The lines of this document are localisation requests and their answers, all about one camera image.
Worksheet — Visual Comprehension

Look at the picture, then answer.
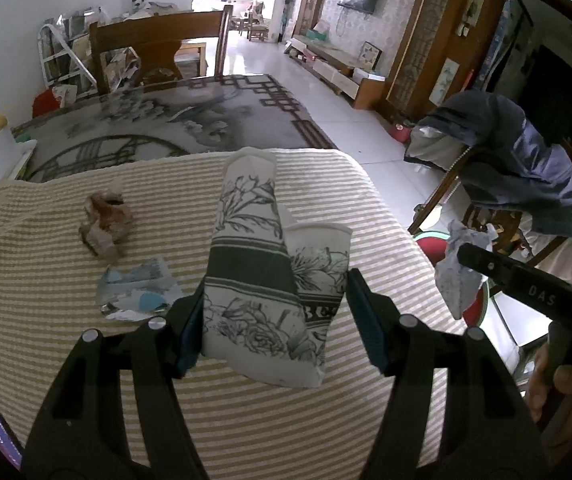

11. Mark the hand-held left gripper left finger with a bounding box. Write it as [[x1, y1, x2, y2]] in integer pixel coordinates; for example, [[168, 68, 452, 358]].
[[20, 295, 207, 480]]

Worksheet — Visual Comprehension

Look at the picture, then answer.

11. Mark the beige striped cloth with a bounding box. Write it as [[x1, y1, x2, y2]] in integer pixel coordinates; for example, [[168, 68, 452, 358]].
[[0, 149, 472, 480]]

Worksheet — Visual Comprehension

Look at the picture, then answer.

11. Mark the blue silver wrapper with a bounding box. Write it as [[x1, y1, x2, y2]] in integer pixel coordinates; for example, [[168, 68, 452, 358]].
[[96, 258, 184, 322]]

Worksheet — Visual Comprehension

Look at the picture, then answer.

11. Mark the white television cabinet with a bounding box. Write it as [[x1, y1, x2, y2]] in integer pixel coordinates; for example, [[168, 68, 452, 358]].
[[288, 35, 387, 111]]

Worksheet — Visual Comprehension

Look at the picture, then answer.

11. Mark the grey wrapper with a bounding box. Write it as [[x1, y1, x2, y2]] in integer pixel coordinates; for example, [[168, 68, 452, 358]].
[[434, 220, 498, 320]]

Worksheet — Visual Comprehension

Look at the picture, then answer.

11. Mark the framed picture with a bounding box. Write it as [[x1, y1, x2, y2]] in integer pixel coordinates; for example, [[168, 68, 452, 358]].
[[361, 41, 383, 72]]

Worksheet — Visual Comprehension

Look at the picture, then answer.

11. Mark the crumpled brown paper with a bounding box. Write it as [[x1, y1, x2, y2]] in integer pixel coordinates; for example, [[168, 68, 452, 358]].
[[79, 192, 135, 261]]

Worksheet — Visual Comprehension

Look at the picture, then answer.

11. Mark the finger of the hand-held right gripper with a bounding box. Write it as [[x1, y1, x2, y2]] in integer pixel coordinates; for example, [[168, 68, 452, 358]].
[[457, 242, 572, 313]]

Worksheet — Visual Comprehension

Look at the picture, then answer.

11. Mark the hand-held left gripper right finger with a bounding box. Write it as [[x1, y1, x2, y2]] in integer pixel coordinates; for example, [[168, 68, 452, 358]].
[[347, 268, 552, 480]]

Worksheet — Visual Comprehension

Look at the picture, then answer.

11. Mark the red bin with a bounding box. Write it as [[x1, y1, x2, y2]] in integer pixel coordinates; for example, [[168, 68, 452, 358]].
[[415, 230, 492, 333]]

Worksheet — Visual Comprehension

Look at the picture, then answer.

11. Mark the wooden chair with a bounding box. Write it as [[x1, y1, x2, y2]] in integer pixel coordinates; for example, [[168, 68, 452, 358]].
[[408, 150, 534, 263], [89, 5, 234, 95]]

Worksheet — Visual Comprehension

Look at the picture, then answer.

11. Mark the smartphone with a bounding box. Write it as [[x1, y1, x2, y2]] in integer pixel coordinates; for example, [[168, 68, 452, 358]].
[[0, 412, 24, 469]]

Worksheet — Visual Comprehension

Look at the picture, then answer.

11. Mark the wooden room divider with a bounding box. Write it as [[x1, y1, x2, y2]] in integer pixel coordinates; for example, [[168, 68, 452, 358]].
[[386, 0, 517, 121]]

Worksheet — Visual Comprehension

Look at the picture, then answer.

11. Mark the white metal rack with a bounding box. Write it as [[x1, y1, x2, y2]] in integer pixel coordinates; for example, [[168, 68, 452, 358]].
[[38, 7, 102, 97]]

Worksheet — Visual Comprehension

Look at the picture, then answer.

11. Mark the red bag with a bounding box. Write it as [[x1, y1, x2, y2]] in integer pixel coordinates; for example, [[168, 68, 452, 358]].
[[33, 90, 65, 119]]

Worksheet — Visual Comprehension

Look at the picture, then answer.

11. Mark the chair with blue jacket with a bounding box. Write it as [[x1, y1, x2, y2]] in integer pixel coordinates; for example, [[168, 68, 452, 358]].
[[405, 91, 572, 286]]

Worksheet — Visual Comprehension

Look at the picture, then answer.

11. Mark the floral paper cup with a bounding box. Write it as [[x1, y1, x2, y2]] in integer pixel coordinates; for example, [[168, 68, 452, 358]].
[[201, 147, 354, 391]]

